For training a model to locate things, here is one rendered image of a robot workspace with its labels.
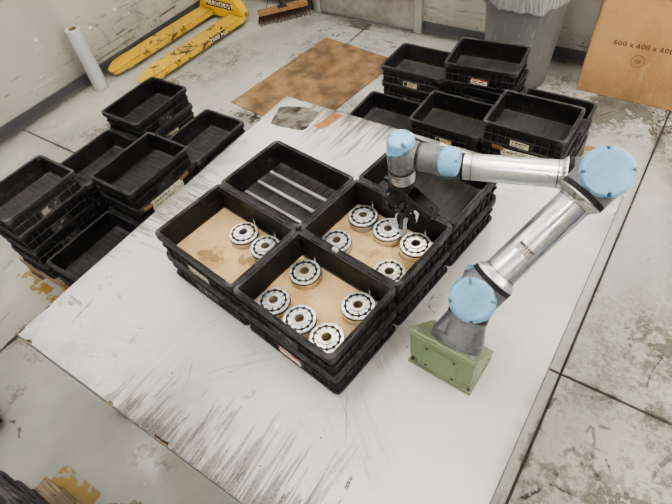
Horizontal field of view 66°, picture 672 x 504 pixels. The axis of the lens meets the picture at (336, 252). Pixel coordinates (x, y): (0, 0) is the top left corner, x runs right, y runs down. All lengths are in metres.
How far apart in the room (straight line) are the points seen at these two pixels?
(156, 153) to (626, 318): 2.47
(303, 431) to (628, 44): 3.20
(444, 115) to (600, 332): 1.39
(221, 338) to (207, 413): 0.26
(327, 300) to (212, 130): 1.80
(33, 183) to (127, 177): 0.51
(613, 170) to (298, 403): 1.04
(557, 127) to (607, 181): 1.58
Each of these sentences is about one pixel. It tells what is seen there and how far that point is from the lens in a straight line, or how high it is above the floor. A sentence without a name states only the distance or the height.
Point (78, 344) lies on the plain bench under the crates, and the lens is 2.00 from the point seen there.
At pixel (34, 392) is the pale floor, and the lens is 2.93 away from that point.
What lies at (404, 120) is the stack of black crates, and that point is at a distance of 3.22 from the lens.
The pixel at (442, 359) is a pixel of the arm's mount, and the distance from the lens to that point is 1.53.
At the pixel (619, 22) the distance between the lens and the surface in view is 3.96.
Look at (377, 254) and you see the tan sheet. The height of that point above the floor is 0.83.
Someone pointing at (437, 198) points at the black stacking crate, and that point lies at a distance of 1.91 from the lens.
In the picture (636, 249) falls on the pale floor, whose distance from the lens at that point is 3.06.
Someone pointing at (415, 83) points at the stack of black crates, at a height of 0.42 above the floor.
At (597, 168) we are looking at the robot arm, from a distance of 1.31.
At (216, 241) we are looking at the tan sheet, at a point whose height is 0.83.
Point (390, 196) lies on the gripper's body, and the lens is 1.52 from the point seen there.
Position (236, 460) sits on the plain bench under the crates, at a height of 0.70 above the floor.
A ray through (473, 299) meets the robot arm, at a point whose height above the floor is 1.09.
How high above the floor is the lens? 2.15
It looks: 49 degrees down
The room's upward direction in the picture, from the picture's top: 9 degrees counter-clockwise
